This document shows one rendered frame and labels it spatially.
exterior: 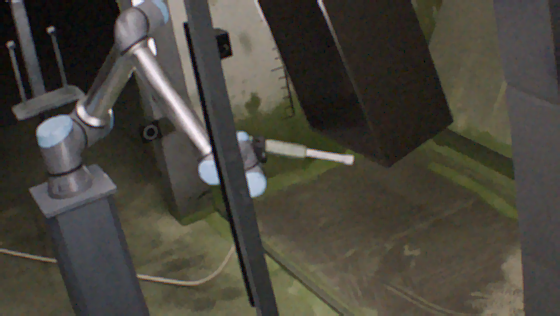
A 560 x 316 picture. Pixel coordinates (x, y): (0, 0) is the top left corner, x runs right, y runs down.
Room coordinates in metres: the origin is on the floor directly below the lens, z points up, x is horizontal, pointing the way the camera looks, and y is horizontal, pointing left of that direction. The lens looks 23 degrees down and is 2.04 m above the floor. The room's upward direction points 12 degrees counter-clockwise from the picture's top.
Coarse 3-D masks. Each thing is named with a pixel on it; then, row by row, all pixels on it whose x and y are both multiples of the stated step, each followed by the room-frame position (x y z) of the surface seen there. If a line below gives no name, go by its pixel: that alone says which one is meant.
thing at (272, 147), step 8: (248, 136) 3.53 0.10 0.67; (264, 144) 3.50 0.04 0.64; (272, 144) 3.49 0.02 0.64; (280, 144) 3.49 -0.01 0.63; (288, 144) 3.50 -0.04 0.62; (296, 144) 3.52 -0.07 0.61; (272, 152) 3.49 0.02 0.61; (280, 152) 3.48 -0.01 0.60; (288, 152) 3.48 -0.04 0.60; (296, 152) 3.48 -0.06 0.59; (304, 152) 3.48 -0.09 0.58; (312, 152) 3.49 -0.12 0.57; (320, 152) 3.49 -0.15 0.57; (336, 160) 3.48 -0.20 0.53; (344, 160) 3.47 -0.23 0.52; (352, 160) 3.47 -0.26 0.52
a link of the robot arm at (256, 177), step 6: (258, 168) 3.19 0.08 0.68; (246, 174) 3.16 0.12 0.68; (252, 174) 3.16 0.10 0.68; (258, 174) 3.16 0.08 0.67; (264, 174) 3.22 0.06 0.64; (252, 180) 3.16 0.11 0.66; (258, 180) 3.16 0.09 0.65; (264, 180) 3.16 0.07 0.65; (252, 186) 3.16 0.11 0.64; (258, 186) 3.16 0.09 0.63; (264, 186) 3.16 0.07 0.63; (252, 192) 3.16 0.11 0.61; (258, 192) 3.16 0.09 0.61
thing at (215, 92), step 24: (192, 0) 2.36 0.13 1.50; (192, 24) 2.37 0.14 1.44; (216, 48) 2.38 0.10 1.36; (216, 72) 2.37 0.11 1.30; (216, 96) 2.37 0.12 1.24; (216, 120) 2.36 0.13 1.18; (216, 144) 2.39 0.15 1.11; (240, 168) 2.37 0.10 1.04; (240, 192) 2.37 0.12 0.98; (240, 216) 2.36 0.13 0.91; (240, 240) 2.39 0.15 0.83; (264, 264) 2.38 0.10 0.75; (264, 288) 2.37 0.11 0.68; (264, 312) 2.36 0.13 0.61
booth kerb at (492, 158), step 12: (444, 132) 4.43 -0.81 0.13; (456, 132) 4.33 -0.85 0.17; (444, 144) 4.44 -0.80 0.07; (456, 144) 4.34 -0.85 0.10; (468, 144) 4.24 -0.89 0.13; (480, 144) 4.14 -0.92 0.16; (468, 156) 4.25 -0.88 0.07; (480, 156) 4.14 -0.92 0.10; (492, 156) 4.05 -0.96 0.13; (504, 156) 3.95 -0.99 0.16; (492, 168) 4.05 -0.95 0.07; (504, 168) 3.96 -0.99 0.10
